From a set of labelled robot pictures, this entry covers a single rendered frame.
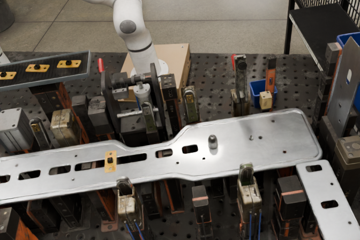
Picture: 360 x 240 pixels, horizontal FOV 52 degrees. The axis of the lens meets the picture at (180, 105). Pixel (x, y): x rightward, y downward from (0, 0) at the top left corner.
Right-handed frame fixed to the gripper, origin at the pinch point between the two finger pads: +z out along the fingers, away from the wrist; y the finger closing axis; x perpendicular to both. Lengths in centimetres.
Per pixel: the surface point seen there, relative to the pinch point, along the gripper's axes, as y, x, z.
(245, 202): -95, -87, -14
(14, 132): -55, -19, -20
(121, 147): -63, -53, -10
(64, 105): -37, -32, -11
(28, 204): -69, -16, 2
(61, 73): -38, -37, -26
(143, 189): -73, -57, 2
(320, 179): -90, -110, -10
